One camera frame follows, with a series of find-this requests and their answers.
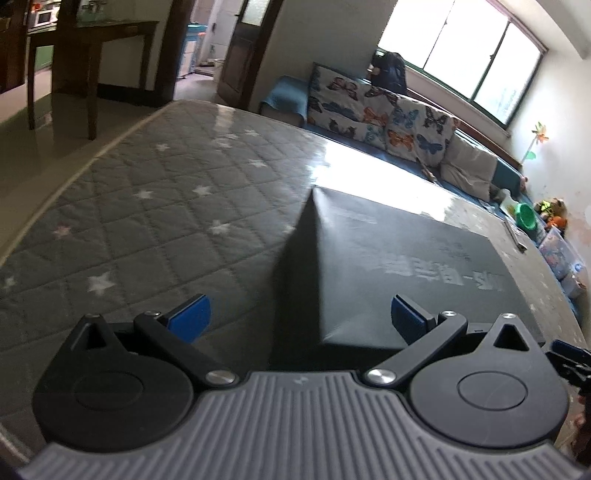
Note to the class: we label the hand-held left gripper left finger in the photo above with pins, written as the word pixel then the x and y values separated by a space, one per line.
pixel 189 318

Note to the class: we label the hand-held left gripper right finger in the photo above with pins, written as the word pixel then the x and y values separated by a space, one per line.
pixel 408 318

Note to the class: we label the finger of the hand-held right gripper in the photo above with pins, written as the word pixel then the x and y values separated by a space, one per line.
pixel 572 362

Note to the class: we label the clear plastic storage box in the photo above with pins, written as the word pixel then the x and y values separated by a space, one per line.
pixel 558 254

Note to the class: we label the grey quilted star mat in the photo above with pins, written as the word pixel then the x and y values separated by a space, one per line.
pixel 138 207

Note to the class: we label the small wooden stick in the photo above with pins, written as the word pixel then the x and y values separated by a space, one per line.
pixel 429 171

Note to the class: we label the plush toy pile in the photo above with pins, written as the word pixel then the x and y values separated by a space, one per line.
pixel 554 214

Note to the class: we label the green plastic bowl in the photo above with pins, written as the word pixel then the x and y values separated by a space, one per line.
pixel 526 216

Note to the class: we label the white plastic bottle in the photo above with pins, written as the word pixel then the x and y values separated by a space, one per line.
pixel 508 201

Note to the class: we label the white pillow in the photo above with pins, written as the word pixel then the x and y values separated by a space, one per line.
pixel 471 166

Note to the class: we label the butterfly print cushion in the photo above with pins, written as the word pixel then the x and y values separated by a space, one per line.
pixel 346 106
pixel 420 131

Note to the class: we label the toy pinwheel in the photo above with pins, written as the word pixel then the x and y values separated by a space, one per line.
pixel 538 136

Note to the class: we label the blue sofa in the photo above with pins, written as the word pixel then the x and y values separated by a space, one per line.
pixel 286 97

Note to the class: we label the black backpack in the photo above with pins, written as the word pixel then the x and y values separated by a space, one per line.
pixel 390 74

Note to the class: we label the white bucket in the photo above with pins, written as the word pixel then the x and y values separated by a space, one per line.
pixel 219 69

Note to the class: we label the blue white cabinet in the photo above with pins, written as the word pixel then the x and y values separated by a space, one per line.
pixel 193 50

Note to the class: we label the wooden door with glass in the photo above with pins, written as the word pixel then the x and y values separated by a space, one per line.
pixel 244 55

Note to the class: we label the window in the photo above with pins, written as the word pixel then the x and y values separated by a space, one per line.
pixel 461 50

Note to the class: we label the dark wooden table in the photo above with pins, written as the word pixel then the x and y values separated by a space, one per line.
pixel 115 28

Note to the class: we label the wooden shelf cabinet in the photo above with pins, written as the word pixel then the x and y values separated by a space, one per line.
pixel 11 46

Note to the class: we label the white microwave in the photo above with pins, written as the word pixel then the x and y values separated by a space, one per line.
pixel 46 16

